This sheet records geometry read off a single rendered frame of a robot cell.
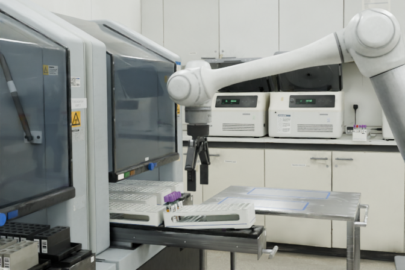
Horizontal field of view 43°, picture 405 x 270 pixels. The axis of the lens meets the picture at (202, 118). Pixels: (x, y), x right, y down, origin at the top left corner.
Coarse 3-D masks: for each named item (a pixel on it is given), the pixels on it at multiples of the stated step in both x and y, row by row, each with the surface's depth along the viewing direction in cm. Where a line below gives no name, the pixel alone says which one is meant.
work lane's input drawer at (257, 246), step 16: (112, 224) 178; (128, 224) 176; (112, 240) 177; (128, 240) 175; (144, 240) 173; (160, 240) 171; (176, 240) 169; (192, 240) 167; (208, 240) 166; (224, 240) 164; (240, 240) 162; (256, 240) 161; (272, 256) 161
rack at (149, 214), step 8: (112, 208) 179; (120, 208) 179; (128, 208) 179; (136, 208) 179; (144, 208) 179; (152, 208) 179; (160, 208) 178; (112, 216) 182; (120, 216) 188; (128, 216) 187; (136, 216) 186; (144, 216) 185; (152, 216) 173; (160, 216) 175; (144, 224) 174; (152, 224) 173; (160, 224) 175
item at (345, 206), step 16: (224, 192) 228; (240, 192) 227; (256, 192) 227; (272, 192) 226; (288, 192) 226; (304, 192) 226; (320, 192) 225; (336, 192) 225; (352, 192) 225; (256, 208) 197; (272, 208) 196; (288, 208) 196; (304, 208) 196; (320, 208) 196; (336, 208) 195; (352, 208) 195; (368, 208) 211; (352, 224) 183; (352, 240) 183; (352, 256) 184
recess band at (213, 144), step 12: (216, 144) 415; (228, 144) 412; (240, 144) 408; (252, 144) 405; (264, 144) 402; (276, 144) 399; (288, 144) 396; (300, 144) 394; (312, 144) 391; (324, 144) 388; (336, 144) 385; (348, 144) 382
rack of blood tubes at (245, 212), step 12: (216, 204) 176; (228, 204) 173; (240, 204) 171; (252, 204) 169; (168, 216) 172; (192, 216) 179; (204, 216) 176; (216, 216) 176; (228, 216) 175; (240, 216) 164; (252, 216) 167; (192, 228) 169; (204, 228) 168
